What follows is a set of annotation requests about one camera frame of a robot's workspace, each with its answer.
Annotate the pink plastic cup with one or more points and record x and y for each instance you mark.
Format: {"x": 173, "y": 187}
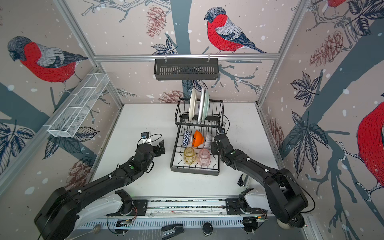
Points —
{"x": 204, "y": 157}

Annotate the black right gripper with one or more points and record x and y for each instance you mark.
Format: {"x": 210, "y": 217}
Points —
{"x": 214, "y": 145}

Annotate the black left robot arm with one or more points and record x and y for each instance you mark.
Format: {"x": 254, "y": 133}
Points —
{"x": 59, "y": 214}

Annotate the mint green plate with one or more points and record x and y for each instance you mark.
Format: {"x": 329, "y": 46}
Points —
{"x": 204, "y": 105}

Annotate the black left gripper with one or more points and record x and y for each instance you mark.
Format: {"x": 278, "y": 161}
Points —
{"x": 158, "y": 152}

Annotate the white mesh wall basket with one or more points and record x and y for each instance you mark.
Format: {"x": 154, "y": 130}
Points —
{"x": 71, "y": 118}

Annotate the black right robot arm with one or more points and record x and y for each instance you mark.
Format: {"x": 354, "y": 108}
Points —
{"x": 286, "y": 198}

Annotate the cream white plate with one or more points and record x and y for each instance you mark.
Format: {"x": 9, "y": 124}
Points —
{"x": 192, "y": 104}

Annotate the black hanging wall basket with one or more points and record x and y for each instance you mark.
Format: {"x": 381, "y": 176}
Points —
{"x": 186, "y": 69}

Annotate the yellow plastic cup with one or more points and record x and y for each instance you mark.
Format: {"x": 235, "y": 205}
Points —
{"x": 190, "y": 156}

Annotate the blue zigzag patterned bowl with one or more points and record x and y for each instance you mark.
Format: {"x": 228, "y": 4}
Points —
{"x": 187, "y": 139}

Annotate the black stapler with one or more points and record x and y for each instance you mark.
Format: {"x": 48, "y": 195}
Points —
{"x": 171, "y": 231}

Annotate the black wire dish rack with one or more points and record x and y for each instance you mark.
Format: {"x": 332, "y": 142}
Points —
{"x": 213, "y": 123}

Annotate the orange bowl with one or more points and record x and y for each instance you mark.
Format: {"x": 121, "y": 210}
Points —
{"x": 198, "y": 139}

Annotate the horizontal aluminium crossbar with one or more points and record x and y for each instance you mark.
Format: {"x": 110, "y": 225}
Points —
{"x": 220, "y": 57}

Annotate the black round cap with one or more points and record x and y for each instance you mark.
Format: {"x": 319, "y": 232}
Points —
{"x": 207, "y": 229}

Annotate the white striped bowl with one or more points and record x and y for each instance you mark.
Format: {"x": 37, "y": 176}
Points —
{"x": 209, "y": 139}

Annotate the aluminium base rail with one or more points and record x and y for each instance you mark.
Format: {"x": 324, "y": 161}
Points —
{"x": 155, "y": 214}

